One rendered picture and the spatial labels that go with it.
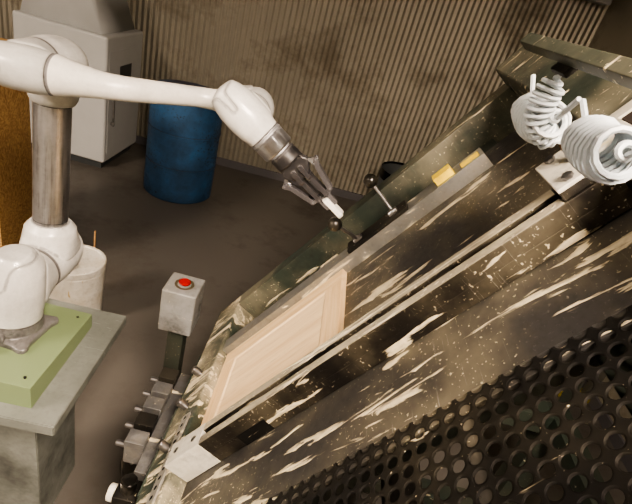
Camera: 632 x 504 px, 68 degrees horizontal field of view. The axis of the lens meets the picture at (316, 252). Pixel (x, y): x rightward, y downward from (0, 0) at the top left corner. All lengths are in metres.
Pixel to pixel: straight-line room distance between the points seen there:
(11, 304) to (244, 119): 0.84
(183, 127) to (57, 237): 2.48
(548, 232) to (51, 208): 1.36
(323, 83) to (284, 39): 0.54
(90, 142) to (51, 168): 3.10
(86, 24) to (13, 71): 3.15
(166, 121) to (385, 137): 2.20
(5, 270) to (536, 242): 1.32
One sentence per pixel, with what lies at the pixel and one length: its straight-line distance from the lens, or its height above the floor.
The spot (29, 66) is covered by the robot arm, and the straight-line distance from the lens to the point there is 1.35.
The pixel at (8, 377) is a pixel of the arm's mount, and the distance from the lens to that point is 1.57.
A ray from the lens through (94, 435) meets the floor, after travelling 2.46.
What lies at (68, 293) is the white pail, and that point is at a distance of 2.80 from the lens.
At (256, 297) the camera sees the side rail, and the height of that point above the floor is 0.96.
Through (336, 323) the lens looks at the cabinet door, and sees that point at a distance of 1.10.
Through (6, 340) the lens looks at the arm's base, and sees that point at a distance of 1.66.
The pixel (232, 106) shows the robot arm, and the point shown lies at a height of 1.64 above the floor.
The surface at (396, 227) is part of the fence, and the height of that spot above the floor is 1.46.
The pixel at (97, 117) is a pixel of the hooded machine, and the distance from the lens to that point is 4.58.
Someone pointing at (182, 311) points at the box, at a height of 0.86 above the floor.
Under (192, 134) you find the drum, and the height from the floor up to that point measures 0.64.
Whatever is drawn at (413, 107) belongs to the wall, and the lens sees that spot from 4.99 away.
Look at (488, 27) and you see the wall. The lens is 5.01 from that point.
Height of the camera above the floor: 1.96
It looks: 29 degrees down
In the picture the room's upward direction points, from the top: 17 degrees clockwise
